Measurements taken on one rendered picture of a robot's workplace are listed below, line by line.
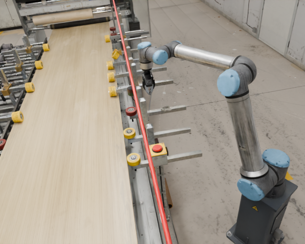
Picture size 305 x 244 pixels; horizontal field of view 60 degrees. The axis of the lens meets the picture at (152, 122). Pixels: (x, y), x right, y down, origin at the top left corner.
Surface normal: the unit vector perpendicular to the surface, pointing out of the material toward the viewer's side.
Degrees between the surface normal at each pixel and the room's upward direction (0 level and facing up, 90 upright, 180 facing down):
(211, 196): 0
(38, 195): 0
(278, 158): 5
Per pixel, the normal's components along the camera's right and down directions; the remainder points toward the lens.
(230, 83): -0.80, 0.33
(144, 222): -0.08, -0.79
